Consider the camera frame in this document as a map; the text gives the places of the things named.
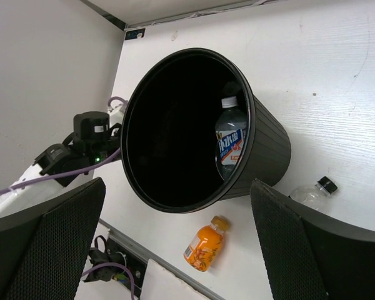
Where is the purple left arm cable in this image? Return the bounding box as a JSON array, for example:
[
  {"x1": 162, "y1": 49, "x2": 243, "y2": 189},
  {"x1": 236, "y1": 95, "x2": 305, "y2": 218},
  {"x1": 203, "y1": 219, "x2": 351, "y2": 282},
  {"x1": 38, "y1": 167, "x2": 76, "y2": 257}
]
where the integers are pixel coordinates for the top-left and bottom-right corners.
[{"x1": 0, "y1": 96, "x2": 129, "y2": 198}]

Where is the orange juice bottle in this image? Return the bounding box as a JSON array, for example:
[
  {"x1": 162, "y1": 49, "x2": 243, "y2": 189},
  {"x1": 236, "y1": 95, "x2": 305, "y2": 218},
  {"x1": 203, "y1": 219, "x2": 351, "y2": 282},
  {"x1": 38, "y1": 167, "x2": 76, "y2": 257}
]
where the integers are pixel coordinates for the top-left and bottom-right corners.
[{"x1": 183, "y1": 216, "x2": 231, "y2": 272}]

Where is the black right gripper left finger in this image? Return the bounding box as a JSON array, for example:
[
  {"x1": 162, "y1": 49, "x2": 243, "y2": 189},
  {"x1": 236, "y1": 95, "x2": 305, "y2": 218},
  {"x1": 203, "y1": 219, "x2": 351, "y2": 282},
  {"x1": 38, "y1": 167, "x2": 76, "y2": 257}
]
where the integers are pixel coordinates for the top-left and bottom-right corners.
[{"x1": 0, "y1": 177, "x2": 106, "y2": 299}]

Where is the clear bottle black cap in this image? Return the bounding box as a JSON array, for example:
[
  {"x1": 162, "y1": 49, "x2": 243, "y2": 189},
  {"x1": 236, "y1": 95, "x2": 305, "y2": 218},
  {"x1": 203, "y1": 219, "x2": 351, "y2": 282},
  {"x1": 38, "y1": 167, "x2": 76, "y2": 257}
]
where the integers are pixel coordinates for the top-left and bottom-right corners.
[{"x1": 289, "y1": 176, "x2": 339, "y2": 212}]

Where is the black plastic waste bin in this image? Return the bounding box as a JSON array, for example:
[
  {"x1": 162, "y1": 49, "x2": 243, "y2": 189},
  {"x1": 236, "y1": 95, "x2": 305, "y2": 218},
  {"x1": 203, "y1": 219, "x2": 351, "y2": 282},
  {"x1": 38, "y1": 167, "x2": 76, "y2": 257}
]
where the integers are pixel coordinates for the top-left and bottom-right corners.
[{"x1": 121, "y1": 48, "x2": 291, "y2": 214}]

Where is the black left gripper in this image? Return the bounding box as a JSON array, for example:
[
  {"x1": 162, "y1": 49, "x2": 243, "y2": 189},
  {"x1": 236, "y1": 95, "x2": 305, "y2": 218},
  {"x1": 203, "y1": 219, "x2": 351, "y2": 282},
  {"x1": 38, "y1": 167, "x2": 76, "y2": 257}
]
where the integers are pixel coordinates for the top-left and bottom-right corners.
[{"x1": 62, "y1": 111, "x2": 122, "y2": 165}]

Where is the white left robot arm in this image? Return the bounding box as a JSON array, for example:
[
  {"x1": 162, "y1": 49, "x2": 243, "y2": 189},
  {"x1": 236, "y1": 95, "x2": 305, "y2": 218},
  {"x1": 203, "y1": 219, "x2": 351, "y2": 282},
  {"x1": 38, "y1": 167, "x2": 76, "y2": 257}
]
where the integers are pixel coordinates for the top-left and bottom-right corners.
[{"x1": 0, "y1": 111, "x2": 124, "y2": 218}]

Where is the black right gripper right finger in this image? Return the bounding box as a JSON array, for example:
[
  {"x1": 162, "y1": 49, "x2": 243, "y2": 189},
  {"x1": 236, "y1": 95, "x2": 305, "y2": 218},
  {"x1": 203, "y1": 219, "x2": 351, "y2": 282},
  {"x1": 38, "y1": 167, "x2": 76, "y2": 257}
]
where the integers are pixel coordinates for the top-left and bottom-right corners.
[{"x1": 250, "y1": 179, "x2": 375, "y2": 299}]

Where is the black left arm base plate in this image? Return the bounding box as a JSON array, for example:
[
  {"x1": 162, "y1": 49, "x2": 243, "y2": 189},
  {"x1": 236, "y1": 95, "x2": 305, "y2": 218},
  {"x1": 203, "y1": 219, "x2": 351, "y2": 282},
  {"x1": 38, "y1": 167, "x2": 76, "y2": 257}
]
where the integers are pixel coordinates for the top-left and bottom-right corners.
[{"x1": 87, "y1": 234, "x2": 148, "y2": 298}]

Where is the clear bottle white cap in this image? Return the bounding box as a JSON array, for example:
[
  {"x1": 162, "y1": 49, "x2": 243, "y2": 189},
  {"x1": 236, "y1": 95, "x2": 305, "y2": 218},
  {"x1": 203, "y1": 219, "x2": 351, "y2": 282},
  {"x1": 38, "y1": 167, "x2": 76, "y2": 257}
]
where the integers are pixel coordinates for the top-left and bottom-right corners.
[{"x1": 215, "y1": 96, "x2": 247, "y2": 181}]

